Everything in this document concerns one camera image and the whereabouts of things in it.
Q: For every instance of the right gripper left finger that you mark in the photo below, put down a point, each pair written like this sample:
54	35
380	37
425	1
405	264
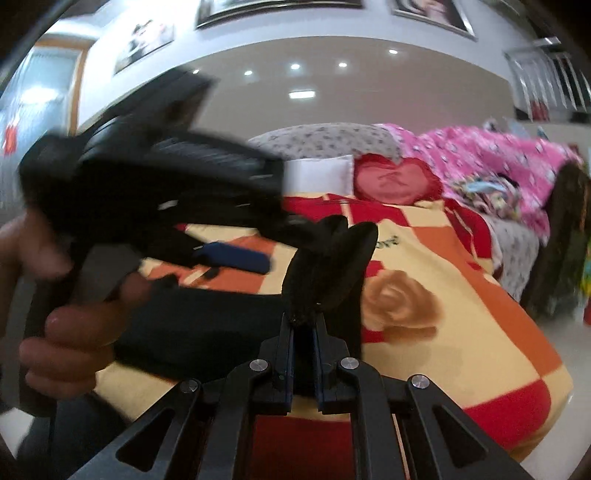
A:
202	431

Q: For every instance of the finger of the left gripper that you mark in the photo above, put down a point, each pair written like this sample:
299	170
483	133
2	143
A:
224	255

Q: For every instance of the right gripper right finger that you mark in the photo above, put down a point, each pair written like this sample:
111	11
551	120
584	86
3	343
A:
404	429

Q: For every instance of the black pants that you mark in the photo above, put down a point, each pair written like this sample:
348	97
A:
182	333

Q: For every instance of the person's left hand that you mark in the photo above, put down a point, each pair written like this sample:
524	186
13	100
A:
78	338

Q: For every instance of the white pillow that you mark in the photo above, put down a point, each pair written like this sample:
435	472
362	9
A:
319	175

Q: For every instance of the metal grille door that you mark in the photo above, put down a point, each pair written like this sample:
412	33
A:
42	96

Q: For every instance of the yellow orange rose blanket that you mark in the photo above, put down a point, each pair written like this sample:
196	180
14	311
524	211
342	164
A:
428	306

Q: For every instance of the grey floral bedding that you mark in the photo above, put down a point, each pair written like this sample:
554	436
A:
327	140

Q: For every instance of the red heart cushion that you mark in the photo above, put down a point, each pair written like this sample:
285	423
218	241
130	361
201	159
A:
378	178

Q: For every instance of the pink penguin quilt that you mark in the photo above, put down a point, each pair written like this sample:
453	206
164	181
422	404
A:
456	152

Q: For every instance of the colourful crumpled cloth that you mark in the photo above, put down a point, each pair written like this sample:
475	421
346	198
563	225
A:
492	194

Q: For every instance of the framed portrait photo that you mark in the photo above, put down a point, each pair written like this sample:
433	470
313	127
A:
446	14

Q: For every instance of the black white wall photo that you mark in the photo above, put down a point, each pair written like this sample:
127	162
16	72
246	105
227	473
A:
146	37

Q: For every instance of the dark wooden bed frame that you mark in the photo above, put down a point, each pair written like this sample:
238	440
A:
556	275

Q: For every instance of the framed painting on wall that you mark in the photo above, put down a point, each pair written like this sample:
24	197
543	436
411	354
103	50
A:
210	12

